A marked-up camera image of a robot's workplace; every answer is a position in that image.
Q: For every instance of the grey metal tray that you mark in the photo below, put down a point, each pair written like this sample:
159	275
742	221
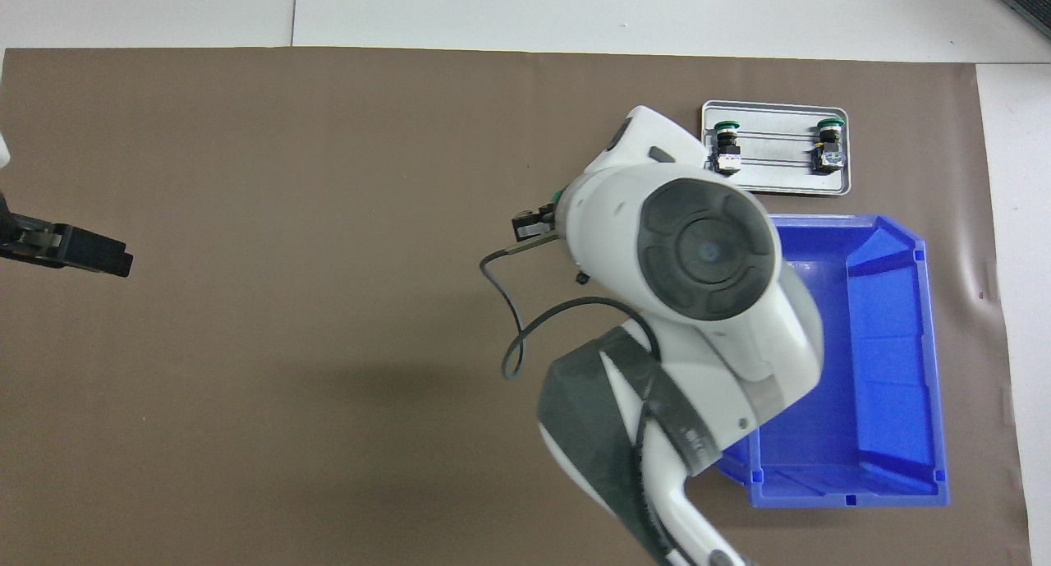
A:
776	181

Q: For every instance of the brown paper table mat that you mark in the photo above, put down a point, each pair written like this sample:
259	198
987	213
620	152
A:
287	385

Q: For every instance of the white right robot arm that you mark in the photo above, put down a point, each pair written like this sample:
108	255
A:
706	246

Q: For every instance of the green push button switch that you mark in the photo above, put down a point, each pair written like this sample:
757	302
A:
727	151
828	151
557	198

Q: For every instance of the blue plastic storage bin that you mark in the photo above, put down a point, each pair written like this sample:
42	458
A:
878	369

